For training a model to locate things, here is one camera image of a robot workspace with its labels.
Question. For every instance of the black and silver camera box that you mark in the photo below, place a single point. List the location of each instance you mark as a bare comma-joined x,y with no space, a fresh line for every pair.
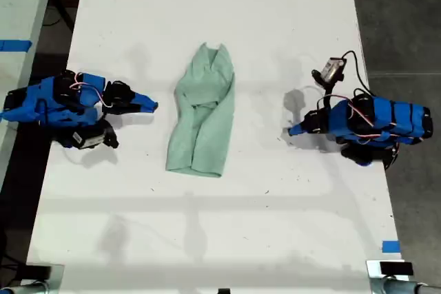
330,70

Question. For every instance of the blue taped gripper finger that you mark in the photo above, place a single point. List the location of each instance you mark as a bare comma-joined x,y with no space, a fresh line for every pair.
299,127
144,100
143,108
299,132

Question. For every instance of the short blue tape strip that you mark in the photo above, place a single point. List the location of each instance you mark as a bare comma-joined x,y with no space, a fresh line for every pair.
391,246

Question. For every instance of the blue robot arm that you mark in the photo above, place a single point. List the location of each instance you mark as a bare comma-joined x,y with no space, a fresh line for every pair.
31,104
386,118

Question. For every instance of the black camera box white label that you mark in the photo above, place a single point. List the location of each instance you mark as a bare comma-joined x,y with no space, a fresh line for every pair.
91,137

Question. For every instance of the black camera stalk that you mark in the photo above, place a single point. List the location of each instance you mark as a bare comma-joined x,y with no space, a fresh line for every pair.
328,96

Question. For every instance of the long blue tape strip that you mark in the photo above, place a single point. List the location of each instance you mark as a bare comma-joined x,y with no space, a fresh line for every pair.
15,46

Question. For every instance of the small black box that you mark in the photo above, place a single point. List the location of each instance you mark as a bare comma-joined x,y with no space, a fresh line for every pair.
38,271
396,268

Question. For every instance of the metal corner bracket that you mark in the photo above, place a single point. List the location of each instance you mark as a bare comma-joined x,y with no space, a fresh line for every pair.
58,278
372,273

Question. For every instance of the pale side table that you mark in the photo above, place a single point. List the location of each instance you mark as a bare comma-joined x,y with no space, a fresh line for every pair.
20,5

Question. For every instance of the grey metal pipe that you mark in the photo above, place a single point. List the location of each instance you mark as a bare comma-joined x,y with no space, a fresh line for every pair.
24,288
410,287

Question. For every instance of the pale green T-shirt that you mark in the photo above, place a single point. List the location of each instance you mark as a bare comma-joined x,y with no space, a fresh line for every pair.
203,118

